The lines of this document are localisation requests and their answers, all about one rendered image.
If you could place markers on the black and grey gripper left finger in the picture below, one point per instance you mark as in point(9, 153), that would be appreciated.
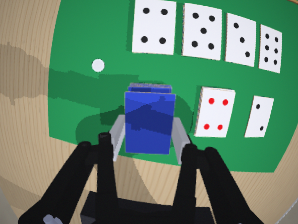
point(59, 202)

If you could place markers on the green felt mat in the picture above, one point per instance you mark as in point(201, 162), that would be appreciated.
point(83, 103)

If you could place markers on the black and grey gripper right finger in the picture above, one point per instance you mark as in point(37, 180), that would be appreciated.
point(227, 202)

